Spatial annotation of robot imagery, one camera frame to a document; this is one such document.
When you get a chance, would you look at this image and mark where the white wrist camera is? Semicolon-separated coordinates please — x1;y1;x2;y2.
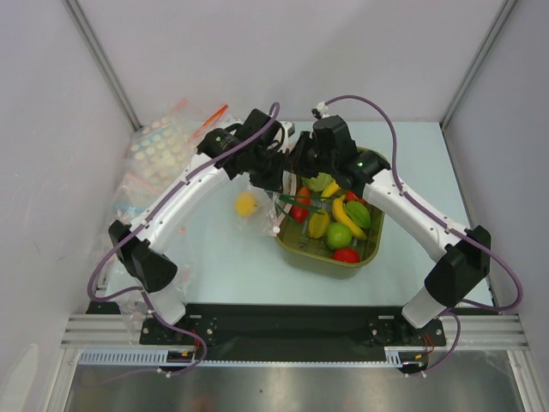
279;121;295;142
311;101;330;120

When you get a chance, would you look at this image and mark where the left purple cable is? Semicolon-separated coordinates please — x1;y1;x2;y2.
87;101;281;379

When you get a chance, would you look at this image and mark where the red mango toy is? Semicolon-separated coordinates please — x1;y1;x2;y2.
290;186;311;223

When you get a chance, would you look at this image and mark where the green cabbage toy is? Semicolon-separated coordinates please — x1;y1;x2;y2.
301;173;334;192

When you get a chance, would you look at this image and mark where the long yellow banana toy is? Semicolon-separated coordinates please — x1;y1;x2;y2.
331;196;367;240

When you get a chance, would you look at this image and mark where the white slotted cable duct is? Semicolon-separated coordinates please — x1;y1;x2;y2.
79;348;195;367

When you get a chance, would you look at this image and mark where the yellow starfruit toy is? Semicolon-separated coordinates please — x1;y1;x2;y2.
306;209;330;239

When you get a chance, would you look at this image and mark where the green apple toy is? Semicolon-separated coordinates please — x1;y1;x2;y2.
325;222;353;250

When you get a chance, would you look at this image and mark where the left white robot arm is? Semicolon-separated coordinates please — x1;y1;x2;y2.
107;104;295;343

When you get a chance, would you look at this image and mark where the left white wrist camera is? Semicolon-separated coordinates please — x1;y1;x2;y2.
279;121;295;142

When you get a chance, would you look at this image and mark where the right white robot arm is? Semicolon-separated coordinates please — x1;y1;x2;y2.
286;115;491;344

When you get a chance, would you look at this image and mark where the red tomato toy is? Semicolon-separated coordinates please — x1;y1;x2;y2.
332;247;361;264

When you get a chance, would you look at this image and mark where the red apple toy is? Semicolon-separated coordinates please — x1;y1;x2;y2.
345;191;366;205

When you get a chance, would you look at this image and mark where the green onion toy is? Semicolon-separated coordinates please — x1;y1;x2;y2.
279;194;325;213

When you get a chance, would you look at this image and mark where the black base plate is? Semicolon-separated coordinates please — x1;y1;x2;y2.
111;304;450;362

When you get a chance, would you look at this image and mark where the aluminium frame rail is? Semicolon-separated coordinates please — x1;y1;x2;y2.
61;313;528;350

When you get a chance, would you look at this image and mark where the clear zip top bag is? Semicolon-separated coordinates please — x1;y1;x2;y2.
233;172;298;237

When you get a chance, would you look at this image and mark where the pile of zip bags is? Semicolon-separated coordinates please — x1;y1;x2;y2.
94;99;235;336

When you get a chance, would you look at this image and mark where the olive green plastic bin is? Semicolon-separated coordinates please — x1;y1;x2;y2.
276;174;384;269

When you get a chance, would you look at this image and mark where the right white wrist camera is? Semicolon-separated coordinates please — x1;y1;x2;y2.
311;101;330;120

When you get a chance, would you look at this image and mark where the small yellow banana toy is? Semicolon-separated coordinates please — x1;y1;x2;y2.
321;180;341;198

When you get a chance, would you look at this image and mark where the yellow lemon toy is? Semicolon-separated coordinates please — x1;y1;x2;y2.
234;191;259;217

